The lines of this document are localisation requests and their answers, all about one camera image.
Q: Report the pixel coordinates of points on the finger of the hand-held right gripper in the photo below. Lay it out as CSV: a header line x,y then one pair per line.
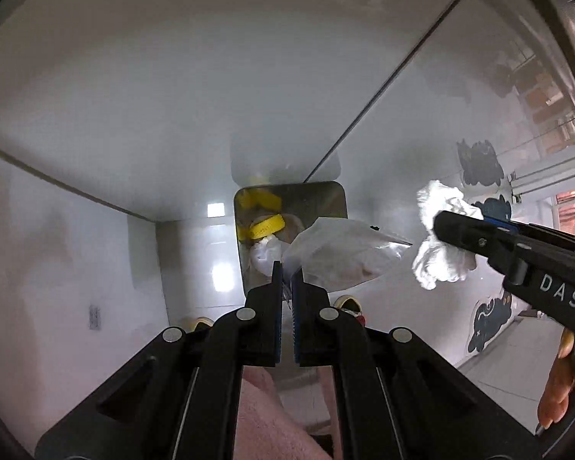
x,y
469,232
498,222

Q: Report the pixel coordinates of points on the person's shoe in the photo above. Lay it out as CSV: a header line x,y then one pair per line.
x,y
201,323
347,303

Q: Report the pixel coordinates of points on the person's left pink leg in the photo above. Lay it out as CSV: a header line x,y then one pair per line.
x,y
278,417

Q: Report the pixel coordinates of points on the clear plastic bag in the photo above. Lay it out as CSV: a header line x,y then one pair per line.
x,y
345,249

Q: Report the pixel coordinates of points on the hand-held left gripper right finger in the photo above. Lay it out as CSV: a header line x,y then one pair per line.
x,y
297,326

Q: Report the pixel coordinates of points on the white tissue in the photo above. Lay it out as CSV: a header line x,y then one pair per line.
x,y
436,263
263,256

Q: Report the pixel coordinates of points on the square metal bin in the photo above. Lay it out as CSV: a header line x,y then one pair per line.
x,y
316,201

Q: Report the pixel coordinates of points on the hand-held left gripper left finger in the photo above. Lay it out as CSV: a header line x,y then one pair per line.
x,y
277,326

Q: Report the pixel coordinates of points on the person's left shoe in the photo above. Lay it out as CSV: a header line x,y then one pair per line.
x,y
201,323

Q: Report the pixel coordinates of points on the person's right hand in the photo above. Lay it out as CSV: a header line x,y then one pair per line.
x,y
558,393

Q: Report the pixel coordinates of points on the wall outlet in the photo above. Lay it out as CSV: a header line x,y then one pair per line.
x,y
94,317

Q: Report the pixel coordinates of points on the person's right shoe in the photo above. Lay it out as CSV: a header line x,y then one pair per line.
x,y
347,303

